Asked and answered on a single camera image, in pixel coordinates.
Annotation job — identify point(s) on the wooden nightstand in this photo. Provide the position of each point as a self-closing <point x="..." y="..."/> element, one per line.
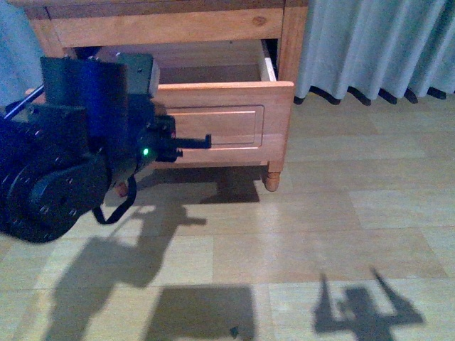
<point x="228" y="68"/>

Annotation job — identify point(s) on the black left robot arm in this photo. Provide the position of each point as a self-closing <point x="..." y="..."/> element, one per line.
<point x="76" y="143"/>

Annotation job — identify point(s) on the wooden drawer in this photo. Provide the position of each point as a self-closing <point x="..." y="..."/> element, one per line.
<point x="227" y="89"/>

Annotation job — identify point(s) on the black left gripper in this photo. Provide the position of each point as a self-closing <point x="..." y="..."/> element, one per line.
<point x="157" y="141"/>

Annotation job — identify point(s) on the grey curtain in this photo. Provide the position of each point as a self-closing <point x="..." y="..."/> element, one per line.
<point x="376" y="47"/>

